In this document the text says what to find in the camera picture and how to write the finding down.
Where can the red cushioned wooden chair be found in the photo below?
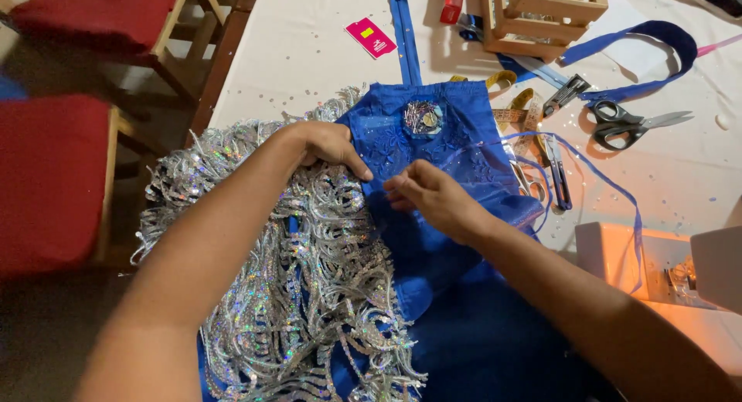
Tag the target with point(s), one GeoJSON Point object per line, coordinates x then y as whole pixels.
{"type": "Point", "coordinates": [49, 181]}
{"type": "Point", "coordinates": [98, 10]}

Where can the blue thread snips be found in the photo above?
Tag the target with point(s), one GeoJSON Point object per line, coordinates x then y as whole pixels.
{"type": "Point", "coordinates": [557, 173]}

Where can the white paper sheet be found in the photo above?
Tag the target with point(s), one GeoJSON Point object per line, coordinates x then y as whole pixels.
{"type": "Point", "coordinates": [632, 57]}

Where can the yellow measuring tape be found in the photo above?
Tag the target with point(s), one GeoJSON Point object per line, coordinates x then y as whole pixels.
{"type": "Point", "coordinates": [530, 115]}

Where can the blue dress with silver sequin fringe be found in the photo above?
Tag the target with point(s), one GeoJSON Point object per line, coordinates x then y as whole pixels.
{"type": "Point", "coordinates": [440, 257]}

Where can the round pin holder with pins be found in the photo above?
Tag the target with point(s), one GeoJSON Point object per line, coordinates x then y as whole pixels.
{"type": "Point", "coordinates": [423, 118]}

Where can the white sewing machine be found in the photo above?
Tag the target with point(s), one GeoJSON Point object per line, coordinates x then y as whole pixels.
{"type": "Point", "coordinates": [614, 257]}

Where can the pink paper tag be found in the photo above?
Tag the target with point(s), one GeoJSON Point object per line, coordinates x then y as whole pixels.
{"type": "Point", "coordinates": [371, 38]}

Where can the person's right hand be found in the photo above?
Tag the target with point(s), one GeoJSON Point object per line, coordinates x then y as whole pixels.
{"type": "Point", "coordinates": [443, 202]}

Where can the red box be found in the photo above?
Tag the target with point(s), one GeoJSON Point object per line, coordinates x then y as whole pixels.
{"type": "Point", "coordinates": [452, 2]}

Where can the blue metal clip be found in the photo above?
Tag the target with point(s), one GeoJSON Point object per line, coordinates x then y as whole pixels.
{"type": "Point", "coordinates": [470, 28]}

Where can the pink ribbon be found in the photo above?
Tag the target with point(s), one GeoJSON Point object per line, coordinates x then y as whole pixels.
{"type": "Point", "coordinates": [719, 45]}

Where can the thin blue ribbon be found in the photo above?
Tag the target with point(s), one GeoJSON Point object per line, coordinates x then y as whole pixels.
{"type": "Point", "coordinates": [614, 186]}

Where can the light blue zipper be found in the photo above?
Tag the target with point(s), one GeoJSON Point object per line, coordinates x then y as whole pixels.
{"type": "Point", "coordinates": [542, 70]}

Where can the white button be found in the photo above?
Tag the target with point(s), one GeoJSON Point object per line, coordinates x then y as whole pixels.
{"type": "Point", "coordinates": [722, 122]}

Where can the small silver scissors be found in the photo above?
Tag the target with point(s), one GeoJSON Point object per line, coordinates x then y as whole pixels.
{"type": "Point", "coordinates": [521, 179]}

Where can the wooden slatted crate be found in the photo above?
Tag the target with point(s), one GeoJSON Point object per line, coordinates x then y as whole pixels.
{"type": "Point", "coordinates": [521, 42]}

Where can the person's left hand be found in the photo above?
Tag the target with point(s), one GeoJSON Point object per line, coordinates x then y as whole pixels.
{"type": "Point", "coordinates": [322, 144]}

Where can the person's right fingers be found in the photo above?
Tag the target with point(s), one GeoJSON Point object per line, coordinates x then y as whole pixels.
{"type": "Point", "coordinates": [400, 190]}

